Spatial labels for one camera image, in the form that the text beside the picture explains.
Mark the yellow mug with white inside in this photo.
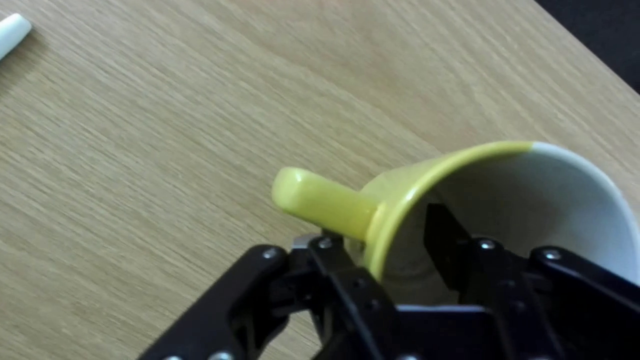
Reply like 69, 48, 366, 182
270, 138, 640, 308

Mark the white marker with black cap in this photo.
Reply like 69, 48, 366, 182
0, 11, 35, 61

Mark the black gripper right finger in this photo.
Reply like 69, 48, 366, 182
425, 201, 640, 360

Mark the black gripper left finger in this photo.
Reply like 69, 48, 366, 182
136, 228, 403, 360

